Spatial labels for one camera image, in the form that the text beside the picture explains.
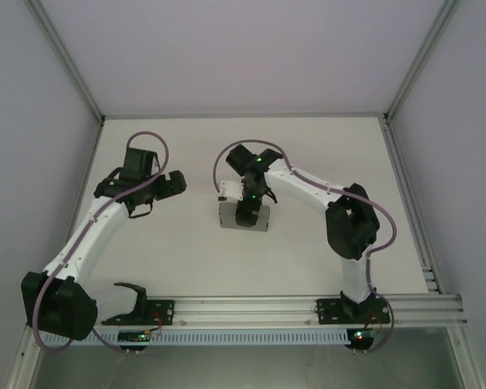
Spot aluminium frame post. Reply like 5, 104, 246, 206
382, 0, 463, 122
31, 0, 106, 122

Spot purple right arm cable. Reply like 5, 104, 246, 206
212, 139, 399, 356

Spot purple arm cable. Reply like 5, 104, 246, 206
31, 131, 172, 356
212, 139, 399, 356

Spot slotted pale cable duct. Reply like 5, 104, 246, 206
92, 328, 349, 346

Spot aluminium side frame rail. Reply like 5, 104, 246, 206
382, 119, 445, 295

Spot grey corrugated paper box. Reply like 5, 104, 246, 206
217, 201, 271, 233

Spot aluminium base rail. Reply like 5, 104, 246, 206
100, 293, 469, 327

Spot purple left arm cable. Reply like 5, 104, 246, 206
31, 131, 172, 356

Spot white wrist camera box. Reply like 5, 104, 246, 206
216, 180, 243, 203

